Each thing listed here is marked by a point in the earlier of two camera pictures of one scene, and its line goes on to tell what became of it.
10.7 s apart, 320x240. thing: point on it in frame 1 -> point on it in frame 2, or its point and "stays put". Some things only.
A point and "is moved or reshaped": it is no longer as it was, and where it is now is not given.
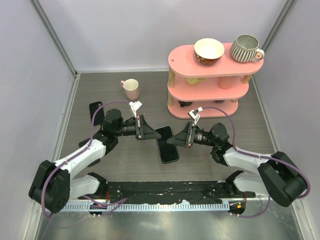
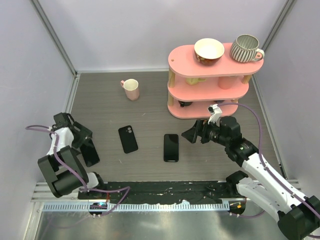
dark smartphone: [168, 152] is moved or reshaped
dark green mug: [184, 104] stays put
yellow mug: [194, 81] stays put
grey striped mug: [245, 49] stays put
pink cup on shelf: [225, 82] stays put
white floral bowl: [208, 51] stays put
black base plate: [187, 190] stays put
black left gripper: [145, 131] -> [84, 134]
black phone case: [99, 116] -> [128, 139]
